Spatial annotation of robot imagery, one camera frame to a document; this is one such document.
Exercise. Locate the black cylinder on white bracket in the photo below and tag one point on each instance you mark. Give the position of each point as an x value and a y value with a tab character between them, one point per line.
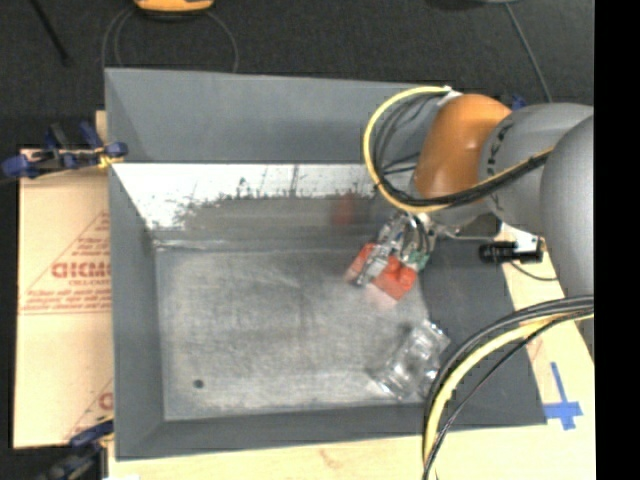
502	252

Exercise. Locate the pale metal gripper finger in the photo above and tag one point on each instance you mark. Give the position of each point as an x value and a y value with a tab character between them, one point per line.
371	269

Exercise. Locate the grey metal bin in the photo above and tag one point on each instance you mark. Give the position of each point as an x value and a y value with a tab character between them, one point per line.
250	318

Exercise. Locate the red block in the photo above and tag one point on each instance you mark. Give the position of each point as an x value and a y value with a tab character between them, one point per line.
400	280

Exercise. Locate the brown cardboard board red print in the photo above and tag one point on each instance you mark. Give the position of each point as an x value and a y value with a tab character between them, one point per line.
60	328

